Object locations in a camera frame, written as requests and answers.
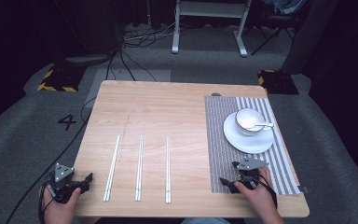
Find hand-held gripper cable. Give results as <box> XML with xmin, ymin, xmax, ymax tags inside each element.
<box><xmin>37</xmin><ymin>181</ymin><xmax>57</xmax><ymax>224</ymax></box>
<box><xmin>256</xmin><ymin>174</ymin><xmax>279</xmax><ymax>210</ymax></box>

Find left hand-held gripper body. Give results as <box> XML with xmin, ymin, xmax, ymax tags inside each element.
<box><xmin>47</xmin><ymin>162</ymin><xmax>82</xmax><ymax>204</ymax></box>

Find dark grey post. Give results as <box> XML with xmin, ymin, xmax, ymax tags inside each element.
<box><xmin>280</xmin><ymin>0</ymin><xmax>339</xmax><ymax>76</ymax></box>

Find white spoon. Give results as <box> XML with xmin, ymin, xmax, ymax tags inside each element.
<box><xmin>245</xmin><ymin>121</ymin><xmax>275</xmax><ymax>132</ymax></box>

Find right hand-held gripper cable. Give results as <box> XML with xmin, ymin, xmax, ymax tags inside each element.
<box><xmin>256</xmin><ymin>174</ymin><xmax>279</xmax><ymax>210</ymax></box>

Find person's left hand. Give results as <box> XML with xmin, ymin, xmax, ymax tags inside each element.
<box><xmin>41</xmin><ymin>186</ymin><xmax>82</xmax><ymax>220</ymax></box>

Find striped woven placemat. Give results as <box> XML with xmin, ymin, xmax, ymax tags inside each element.
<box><xmin>204</xmin><ymin>94</ymin><xmax>303</xmax><ymax>197</ymax></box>

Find white bowl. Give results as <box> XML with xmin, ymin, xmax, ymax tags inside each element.
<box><xmin>234</xmin><ymin>107</ymin><xmax>268</xmax><ymax>137</ymax></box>

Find blue cloth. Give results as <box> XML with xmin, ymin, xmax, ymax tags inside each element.
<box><xmin>263</xmin><ymin>0</ymin><xmax>310</xmax><ymax>16</ymax></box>

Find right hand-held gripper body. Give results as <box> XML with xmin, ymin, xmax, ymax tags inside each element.
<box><xmin>232</xmin><ymin>157</ymin><xmax>269</xmax><ymax>189</ymax></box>

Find tangle of floor cables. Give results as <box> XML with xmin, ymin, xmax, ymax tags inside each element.
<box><xmin>104</xmin><ymin>21</ymin><xmax>181</xmax><ymax>82</ymax></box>

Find black yellow striped stand base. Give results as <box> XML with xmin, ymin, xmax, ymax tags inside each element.
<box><xmin>257</xmin><ymin>68</ymin><xmax>300</xmax><ymax>96</ymax></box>
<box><xmin>36</xmin><ymin>63</ymin><xmax>88</xmax><ymax>93</ymax></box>

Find person's right hand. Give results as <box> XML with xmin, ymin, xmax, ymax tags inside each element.
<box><xmin>233</xmin><ymin>166</ymin><xmax>278</xmax><ymax>213</ymax></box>

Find white metal desk frame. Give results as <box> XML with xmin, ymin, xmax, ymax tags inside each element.
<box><xmin>171</xmin><ymin>0</ymin><xmax>252</xmax><ymax>58</ymax></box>

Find person's blue trousers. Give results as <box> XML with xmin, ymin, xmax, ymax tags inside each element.
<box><xmin>180</xmin><ymin>217</ymin><xmax>231</xmax><ymax>224</ymax></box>

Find white round plate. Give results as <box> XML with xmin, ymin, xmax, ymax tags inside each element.
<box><xmin>223</xmin><ymin>111</ymin><xmax>275</xmax><ymax>155</ymax></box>

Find black tripod stand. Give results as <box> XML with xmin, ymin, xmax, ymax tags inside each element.
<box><xmin>250</xmin><ymin>13</ymin><xmax>296</xmax><ymax>57</ymax></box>

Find long black floor cable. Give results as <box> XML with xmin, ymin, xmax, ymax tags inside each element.
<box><xmin>5</xmin><ymin>96</ymin><xmax>98</xmax><ymax>224</ymax></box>

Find left hand-held gripper cable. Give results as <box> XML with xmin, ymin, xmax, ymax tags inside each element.
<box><xmin>37</xmin><ymin>181</ymin><xmax>57</xmax><ymax>224</ymax></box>

